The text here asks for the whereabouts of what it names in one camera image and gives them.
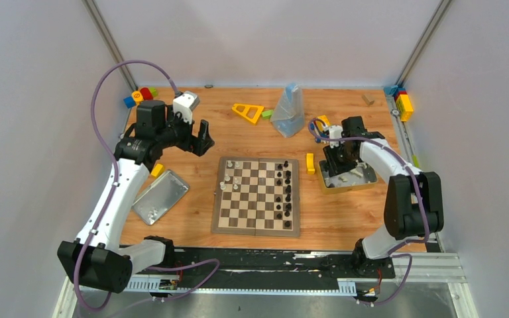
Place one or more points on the small yellow block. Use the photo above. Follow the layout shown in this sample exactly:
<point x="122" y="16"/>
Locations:
<point x="158" y="170"/>

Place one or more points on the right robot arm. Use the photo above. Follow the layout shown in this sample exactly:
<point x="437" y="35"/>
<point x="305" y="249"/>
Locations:
<point x="413" y="208"/>

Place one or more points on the toy brick car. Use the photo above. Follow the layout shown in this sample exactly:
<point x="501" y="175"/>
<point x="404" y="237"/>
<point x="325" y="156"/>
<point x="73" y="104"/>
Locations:
<point x="320" y="127"/>

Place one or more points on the yellow arch block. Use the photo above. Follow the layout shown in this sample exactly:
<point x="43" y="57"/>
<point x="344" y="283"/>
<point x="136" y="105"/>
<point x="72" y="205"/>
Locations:
<point x="310" y="164"/>

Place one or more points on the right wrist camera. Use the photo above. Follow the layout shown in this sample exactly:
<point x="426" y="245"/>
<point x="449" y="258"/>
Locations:
<point x="335" y="134"/>

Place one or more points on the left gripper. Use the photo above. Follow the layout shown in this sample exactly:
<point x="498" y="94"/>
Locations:
<point x="195" y="142"/>

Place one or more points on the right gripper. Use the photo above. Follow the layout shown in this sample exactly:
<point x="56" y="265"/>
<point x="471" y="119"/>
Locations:
<point x="334" y="167"/>

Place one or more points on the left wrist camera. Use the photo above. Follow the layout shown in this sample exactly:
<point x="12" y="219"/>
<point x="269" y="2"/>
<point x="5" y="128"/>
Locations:
<point x="184" y="105"/>

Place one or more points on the green block by bag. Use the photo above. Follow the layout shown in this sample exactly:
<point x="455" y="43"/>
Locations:
<point x="267" y="114"/>

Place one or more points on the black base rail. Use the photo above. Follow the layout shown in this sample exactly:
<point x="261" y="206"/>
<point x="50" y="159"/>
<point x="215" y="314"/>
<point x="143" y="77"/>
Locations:
<point x="253" y="269"/>

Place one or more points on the colourful cylinder blocks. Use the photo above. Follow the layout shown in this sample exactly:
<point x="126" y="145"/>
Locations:
<point x="137" y="97"/>

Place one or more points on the stacked duplo bricks corner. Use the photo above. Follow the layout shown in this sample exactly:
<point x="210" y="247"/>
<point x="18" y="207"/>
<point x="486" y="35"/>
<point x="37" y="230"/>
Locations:
<point x="402" y="101"/>

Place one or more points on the yellow tin with chess pieces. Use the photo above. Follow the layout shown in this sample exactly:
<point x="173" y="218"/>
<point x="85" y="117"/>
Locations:
<point x="361" y="177"/>

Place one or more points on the brown wooden block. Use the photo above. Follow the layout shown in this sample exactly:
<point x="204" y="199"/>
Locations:
<point x="368" y="99"/>

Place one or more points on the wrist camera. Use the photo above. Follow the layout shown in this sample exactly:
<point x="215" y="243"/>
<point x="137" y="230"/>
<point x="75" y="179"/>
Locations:
<point x="335" y="134"/>
<point x="184" y="105"/>

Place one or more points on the wooden chess board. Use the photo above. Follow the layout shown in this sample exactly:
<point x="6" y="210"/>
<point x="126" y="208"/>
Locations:
<point x="257" y="196"/>

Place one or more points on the silver tin lid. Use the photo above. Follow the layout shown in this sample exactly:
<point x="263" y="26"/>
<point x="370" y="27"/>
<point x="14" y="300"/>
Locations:
<point x="159" y="197"/>

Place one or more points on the yellow triangle block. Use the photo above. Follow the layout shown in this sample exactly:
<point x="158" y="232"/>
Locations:
<point x="251" y="113"/>

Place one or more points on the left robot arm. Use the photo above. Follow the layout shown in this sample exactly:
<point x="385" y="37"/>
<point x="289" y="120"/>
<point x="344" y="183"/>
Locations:
<point x="95" y="258"/>

